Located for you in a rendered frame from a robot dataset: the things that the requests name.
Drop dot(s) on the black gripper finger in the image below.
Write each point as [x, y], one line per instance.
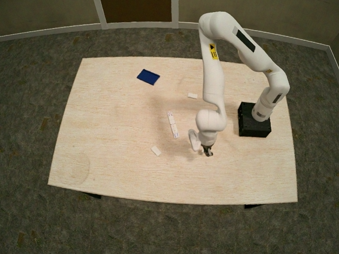
[207, 153]

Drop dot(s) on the dark blue flat rectangle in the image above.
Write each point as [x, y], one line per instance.
[148, 77]

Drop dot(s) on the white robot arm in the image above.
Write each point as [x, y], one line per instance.
[221, 25]

